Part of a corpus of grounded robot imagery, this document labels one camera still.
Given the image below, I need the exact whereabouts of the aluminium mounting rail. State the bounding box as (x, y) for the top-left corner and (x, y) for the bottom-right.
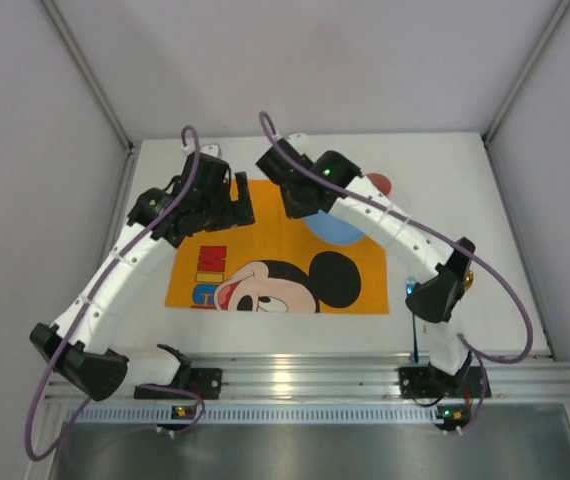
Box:
(44, 321), (570, 404)

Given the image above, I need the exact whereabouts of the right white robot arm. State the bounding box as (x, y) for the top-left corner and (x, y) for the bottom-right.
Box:
(256, 139), (472, 397)

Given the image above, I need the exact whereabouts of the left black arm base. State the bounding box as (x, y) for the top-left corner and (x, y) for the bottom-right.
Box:
(134, 368), (223, 400)

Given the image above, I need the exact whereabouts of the blue metal fork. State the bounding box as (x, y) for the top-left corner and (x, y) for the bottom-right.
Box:
(405, 277), (419, 363)

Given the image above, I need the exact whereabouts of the orange Mickey Mouse placemat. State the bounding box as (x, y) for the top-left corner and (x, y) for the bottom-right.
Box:
(165, 180), (389, 315)

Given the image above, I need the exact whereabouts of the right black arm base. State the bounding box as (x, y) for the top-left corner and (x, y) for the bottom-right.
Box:
(398, 365), (492, 400)

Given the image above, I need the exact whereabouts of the perforated cable duct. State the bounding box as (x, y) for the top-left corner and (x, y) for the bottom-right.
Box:
(76, 403), (469, 425)

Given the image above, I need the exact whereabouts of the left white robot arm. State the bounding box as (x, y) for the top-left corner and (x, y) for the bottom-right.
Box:
(30, 144), (255, 401)

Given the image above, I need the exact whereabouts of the gold ornate spoon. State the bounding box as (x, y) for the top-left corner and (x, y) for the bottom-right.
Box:
(464, 271), (475, 291)

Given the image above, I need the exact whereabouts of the light blue plate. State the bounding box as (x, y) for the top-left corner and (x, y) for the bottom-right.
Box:
(303, 211), (365, 246)

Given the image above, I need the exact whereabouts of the pink plastic cup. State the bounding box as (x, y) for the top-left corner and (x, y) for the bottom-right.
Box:
(367, 173), (392, 197)

